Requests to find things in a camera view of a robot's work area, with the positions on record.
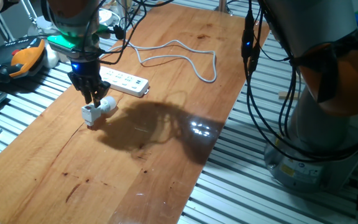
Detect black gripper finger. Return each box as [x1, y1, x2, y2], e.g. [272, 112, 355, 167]
[91, 80, 112, 108]
[78, 81, 93, 105]

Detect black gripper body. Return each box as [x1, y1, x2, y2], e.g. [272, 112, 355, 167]
[68, 59, 103, 91]

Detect white bulb holder with bulb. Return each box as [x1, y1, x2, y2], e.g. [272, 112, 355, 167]
[81, 95, 117, 128]

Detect white power strip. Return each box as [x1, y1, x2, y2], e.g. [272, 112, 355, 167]
[99, 65, 150, 98]

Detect white rounded object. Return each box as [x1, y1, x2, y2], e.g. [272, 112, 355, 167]
[44, 46, 62, 69]

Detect orange and black teach pendant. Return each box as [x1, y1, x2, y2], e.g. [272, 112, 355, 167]
[0, 35, 47, 84]

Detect wooden board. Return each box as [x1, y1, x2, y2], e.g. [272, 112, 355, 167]
[0, 2, 270, 224]

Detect small wooden stick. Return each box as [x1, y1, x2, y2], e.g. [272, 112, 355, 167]
[278, 90, 301, 101]

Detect white power strip cable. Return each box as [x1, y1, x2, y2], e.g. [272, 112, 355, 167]
[104, 39, 218, 84]

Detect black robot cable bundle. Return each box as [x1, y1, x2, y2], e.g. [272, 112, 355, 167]
[82, 0, 358, 164]

